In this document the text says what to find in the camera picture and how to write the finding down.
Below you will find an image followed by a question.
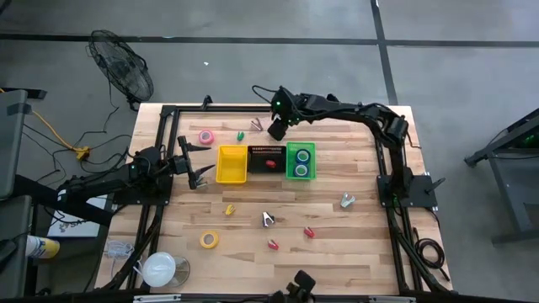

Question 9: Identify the yellow extension cord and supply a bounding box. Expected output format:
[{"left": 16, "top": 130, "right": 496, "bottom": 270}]
[{"left": 0, "top": 86, "right": 92, "bottom": 162}]

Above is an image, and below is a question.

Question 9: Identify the black floor cable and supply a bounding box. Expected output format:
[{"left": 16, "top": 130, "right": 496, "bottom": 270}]
[{"left": 21, "top": 82, "right": 134, "bottom": 176}]

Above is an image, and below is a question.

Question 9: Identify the grey cabinet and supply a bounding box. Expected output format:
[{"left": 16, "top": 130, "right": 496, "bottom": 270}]
[{"left": 0, "top": 88, "right": 34, "bottom": 302}]

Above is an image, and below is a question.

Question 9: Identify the black diagonal beam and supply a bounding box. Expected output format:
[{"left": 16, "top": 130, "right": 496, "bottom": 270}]
[{"left": 14, "top": 174, "right": 115, "bottom": 227}]

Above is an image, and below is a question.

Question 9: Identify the silver bracket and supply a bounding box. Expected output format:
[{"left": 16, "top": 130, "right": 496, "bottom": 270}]
[
  {"left": 133, "top": 294, "right": 183, "bottom": 303},
  {"left": 369, "top": 295, "right": 416, "bottom": 303}
]

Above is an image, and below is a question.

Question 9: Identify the black floor fan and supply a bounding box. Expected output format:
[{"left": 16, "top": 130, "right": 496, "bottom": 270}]
[{"left": 87, "top": 29, "right": 155, "bottom": 112}]

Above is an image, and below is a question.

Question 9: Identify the black coiled cable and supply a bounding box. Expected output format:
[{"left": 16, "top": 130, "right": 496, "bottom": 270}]
[{"left": 414, "top": 226, "right": 452, "bottom": 283}]

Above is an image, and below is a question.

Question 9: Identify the white plastic cup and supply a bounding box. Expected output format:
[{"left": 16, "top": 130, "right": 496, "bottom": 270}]
[{"left": 141, "top": 251, "right": 191, "bottom": 289}]

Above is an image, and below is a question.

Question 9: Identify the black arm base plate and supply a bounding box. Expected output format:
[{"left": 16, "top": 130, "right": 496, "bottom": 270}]
[
  {"left": 376, "top": 174, "right": 446, "bottom": 209},
  {"left": 111, "top": 173, "right": 174, "bottom": 206}
]

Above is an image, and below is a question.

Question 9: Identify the white printed sign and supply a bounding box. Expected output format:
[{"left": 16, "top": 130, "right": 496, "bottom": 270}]
[{"left": 46, "top": 195, "right": 111, "bottom": 239}]

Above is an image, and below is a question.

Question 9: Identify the black aluminium table frame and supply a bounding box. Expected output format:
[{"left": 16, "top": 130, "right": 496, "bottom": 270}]
[{"left": 100, "top": 103, "right": 454, "bottom": 295}]

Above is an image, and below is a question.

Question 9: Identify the white cable bundle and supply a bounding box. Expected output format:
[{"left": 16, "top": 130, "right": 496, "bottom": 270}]
[{"left": 103, "top": 239, "right": 136, "bottom": 271}]

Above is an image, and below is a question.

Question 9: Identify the yellow tape roll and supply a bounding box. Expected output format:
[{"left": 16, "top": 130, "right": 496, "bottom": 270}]
[{"left": 199, "top": 229, "right": 221, "bottom": 250}]

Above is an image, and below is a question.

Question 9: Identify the grey metal cart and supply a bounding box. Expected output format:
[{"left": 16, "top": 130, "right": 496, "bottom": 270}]
[{"left": 463, "top": 108, "right": 539, "bottom": 246}]

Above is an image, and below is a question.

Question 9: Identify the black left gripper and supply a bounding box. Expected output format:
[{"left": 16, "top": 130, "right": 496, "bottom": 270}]
[{"left": 169, "top": 135, "right": 216, "bottom": 191}]

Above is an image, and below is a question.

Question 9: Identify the green plastic basket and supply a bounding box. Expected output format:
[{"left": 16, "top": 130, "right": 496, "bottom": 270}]
[{"left": 286, "top": 141, "right": 318, "bottom": 181}]

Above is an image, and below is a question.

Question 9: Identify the yellow white spray can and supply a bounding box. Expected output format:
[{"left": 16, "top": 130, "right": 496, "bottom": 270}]
[{"left": 24, "top": 234, "right": 61, "bottom": 260}]

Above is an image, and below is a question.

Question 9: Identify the black plastic basket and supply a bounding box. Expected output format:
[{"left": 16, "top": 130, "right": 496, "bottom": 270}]
[{"left": 247, "top": 145, "right": 288, "bottom": 174}]

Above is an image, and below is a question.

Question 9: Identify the yellow plastic basket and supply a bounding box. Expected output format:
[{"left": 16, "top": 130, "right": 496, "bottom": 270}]
[{"left": 215, "top": 144, "right": 248, "bottom": 185}]

